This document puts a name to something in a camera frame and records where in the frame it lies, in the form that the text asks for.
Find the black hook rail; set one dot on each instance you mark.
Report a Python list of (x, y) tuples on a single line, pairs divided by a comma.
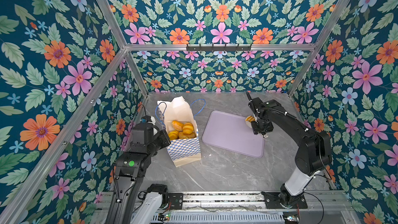
[(219, 47)]

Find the checkered paper bag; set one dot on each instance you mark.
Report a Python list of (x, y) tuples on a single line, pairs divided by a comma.
[(186, 149)]

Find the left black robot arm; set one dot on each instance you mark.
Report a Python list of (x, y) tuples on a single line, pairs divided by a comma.
[(128, 177)]

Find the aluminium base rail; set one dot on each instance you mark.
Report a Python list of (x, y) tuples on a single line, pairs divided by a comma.
[(248, 207)]

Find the lilac plastic tray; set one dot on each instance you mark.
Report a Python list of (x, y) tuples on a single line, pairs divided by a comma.
[(231, 133)]

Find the yellow oval bread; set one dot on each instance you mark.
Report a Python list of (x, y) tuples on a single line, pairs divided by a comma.
[(173, 135)]

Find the metal tongs white tips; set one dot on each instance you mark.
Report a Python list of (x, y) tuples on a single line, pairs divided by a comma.
[(248, 123)]

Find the small striped round bun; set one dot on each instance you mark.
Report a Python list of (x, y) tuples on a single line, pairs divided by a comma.
[(188, 129)]

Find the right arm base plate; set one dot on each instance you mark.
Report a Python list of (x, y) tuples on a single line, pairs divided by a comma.
[(270, 199)]

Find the sugared round bread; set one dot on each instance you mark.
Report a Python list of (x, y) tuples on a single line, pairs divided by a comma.
[(178, 126)]

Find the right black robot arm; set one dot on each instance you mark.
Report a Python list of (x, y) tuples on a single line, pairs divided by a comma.
[(314, 148)]

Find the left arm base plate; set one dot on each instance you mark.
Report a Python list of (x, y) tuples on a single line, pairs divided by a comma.
[(172, 201)]

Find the pale ridged long bread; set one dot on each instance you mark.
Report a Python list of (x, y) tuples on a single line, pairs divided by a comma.
[(250, 119)]

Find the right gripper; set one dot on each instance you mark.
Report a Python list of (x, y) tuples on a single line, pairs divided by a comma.
[(268, 128)]

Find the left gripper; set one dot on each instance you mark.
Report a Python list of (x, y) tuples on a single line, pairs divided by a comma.
[(164, 134)]

